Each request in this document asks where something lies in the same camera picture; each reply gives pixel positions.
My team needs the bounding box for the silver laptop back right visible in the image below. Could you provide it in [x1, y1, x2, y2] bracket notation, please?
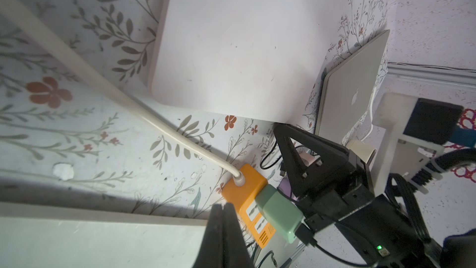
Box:
[315, 30, 390, 143]

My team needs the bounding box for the cream box green display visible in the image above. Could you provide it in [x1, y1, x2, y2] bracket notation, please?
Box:
[346, 140, 376, 165]

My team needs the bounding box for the white laptop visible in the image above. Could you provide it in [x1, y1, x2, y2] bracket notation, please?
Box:
[148, 0, 348, 123]
[1, 202, 207, 268]

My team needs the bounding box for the green charger plug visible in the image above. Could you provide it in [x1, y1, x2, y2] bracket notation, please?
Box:
[255, 184, 304, 244]

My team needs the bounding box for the orange power strip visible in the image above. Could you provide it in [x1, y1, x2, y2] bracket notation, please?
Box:
[221, 165, 275, 249]

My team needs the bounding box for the white laptop front left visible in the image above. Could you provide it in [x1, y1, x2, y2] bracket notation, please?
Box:
[1, 202, 207, 268]

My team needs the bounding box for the white laptop back left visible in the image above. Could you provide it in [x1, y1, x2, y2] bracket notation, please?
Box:
[148, 0, 348, 123]

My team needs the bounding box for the pink charger plug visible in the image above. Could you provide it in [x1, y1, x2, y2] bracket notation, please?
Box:
[299, 152, 322, 167]

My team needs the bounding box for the white power cable left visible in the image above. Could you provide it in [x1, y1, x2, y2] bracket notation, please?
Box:
[0, 0, 247, 187]

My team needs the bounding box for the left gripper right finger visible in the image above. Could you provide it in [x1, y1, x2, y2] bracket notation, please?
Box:
[223, 203, 254, 268]

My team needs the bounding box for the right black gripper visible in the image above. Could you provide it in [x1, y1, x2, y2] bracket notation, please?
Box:
[273, 124, 435, 268]

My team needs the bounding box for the purple power strip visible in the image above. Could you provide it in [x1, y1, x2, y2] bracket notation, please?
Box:
[278, 177, 296, 201]

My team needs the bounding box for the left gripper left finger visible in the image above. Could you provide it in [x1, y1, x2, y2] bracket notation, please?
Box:
[193, 204, 224, 268]

